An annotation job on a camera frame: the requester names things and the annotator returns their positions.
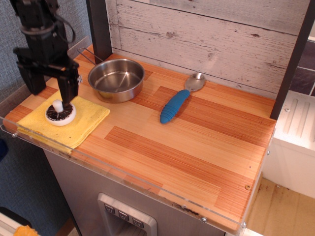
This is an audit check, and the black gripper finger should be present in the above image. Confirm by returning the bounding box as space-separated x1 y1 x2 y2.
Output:
19 67 46 95
58 75 79 106

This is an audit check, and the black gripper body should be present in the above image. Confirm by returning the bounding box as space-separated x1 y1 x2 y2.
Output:
13 23 79 79

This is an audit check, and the white toy mushroom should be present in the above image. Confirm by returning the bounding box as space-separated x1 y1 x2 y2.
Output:
45 99 76 126

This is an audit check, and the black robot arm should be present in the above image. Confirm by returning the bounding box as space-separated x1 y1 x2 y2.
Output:
11 0 79 106

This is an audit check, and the yellow rag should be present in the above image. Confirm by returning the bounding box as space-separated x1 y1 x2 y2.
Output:
16 90 111 155

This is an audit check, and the small steel pot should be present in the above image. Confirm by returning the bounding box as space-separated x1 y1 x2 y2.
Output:
88 59 145 103

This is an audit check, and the toy fridge dispenser panel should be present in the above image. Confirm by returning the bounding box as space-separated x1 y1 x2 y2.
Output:
97 193 158 236

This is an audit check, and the orange cloth at corner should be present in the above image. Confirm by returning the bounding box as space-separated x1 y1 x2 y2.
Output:
13 225 39 236

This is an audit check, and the white toy sink unit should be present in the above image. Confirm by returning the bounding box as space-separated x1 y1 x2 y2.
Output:
262 91 315 198

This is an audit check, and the dark left post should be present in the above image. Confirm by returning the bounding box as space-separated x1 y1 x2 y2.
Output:
86 0 112 64

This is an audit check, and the dark post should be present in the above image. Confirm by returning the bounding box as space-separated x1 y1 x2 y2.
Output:
270 0 315 120
86 0 112 64

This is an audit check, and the blue handled metal spoon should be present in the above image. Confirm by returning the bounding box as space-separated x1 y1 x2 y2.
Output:
160 73 205 124

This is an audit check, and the dark right post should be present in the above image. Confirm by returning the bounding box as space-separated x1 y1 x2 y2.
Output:
270 0 315 120

